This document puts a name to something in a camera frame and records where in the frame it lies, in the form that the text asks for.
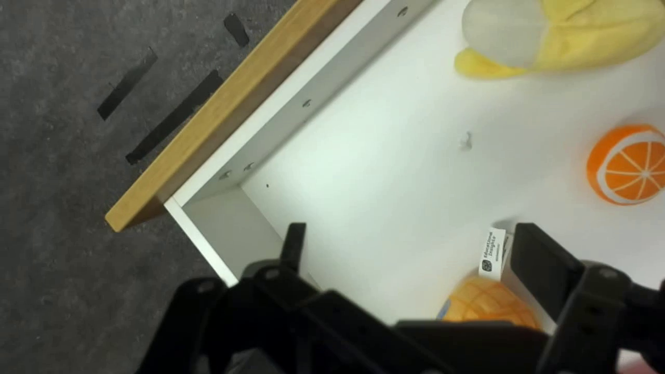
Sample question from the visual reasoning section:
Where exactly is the orange slice plush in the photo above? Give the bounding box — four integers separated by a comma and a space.
584, 121, 665, 207

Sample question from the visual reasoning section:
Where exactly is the white drawer with wooden front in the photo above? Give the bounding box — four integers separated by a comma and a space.
102, 0, 665, 374

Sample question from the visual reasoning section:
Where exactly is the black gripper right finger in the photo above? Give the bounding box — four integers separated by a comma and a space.
510, 221, 635, 374

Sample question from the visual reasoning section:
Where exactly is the yellow banana plush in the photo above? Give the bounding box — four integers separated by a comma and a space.
451, 0, 665, 83

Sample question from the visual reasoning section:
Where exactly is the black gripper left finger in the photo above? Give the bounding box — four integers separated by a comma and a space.
244, 221, 323, 308

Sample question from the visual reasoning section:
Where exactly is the black floor tape strip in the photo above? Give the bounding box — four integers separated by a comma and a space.
96, 46, 160, 122
124, 67, 226, 167
221, 10, 252, 50

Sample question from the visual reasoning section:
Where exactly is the orange pineapple plush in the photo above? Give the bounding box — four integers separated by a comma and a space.
437, 221, 557, 331

